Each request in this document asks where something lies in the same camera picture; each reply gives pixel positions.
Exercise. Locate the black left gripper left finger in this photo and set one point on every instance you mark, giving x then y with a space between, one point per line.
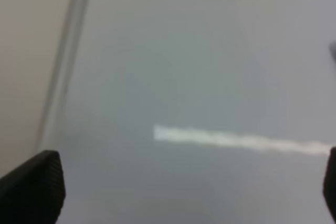
34 192

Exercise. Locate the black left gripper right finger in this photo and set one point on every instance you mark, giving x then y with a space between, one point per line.
329 184

